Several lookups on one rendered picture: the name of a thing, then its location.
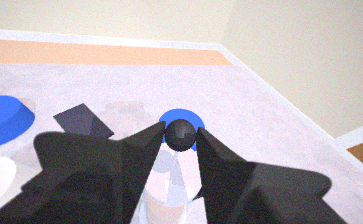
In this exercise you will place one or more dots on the blue cylinder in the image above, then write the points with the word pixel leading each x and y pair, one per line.
pixel 174 114
pixel 15 118

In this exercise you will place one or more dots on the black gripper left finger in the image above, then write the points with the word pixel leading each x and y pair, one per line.
pixel 129 161

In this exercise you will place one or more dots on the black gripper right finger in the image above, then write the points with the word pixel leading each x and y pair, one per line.
pixel 228 180

